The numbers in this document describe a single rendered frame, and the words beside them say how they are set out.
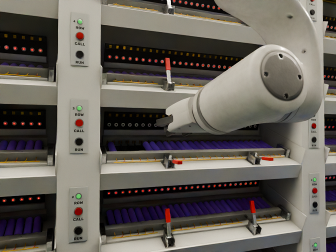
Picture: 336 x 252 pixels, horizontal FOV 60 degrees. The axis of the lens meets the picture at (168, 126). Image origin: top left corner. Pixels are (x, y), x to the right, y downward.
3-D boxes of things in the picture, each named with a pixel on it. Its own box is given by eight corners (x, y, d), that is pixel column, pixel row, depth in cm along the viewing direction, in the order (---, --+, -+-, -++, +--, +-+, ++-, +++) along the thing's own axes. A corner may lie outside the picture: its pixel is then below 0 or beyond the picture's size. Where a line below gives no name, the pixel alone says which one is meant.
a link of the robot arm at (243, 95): (247, 81, 48) (197, 77, 44) (312, 45, 36) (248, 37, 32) (253, 132, 46) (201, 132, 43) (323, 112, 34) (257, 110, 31)
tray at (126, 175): (298, 177, 90) (306, 149, 87) (98, 190, 69) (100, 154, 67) (259, 151, 108) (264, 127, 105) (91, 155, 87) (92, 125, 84)
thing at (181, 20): (296, 49, 91) (308, 2, 87) (99, 24, 71) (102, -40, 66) (257, 44, 109) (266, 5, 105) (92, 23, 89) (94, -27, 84)
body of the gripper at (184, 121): (240, 88, 50) (209, 105, 60) (186, 85, 46) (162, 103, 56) (245, 131, 48) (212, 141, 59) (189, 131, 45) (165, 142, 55)
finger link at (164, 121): (193, 112, 51) (198, 118, 56) (151, 116, 53) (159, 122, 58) (194, 118, 51) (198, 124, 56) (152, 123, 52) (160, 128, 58)
